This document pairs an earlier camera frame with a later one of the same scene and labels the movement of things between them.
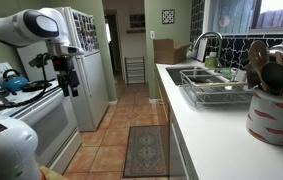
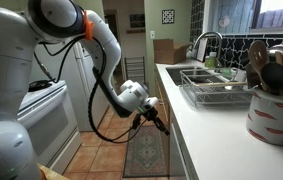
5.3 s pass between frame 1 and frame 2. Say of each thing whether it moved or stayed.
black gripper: moved
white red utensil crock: stayed
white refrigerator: stayed
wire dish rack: stayed
